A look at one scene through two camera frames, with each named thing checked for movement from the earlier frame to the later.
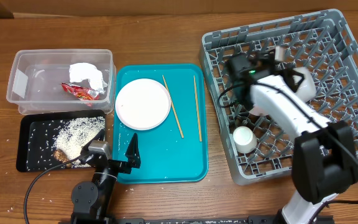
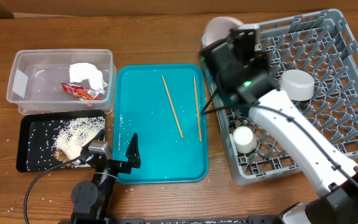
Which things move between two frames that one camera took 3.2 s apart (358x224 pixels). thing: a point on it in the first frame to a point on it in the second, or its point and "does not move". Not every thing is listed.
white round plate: [143, 104] to [218, 28]
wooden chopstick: [172, 105] does not move
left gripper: [132, 154] does not move
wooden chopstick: [198, 114] does not move
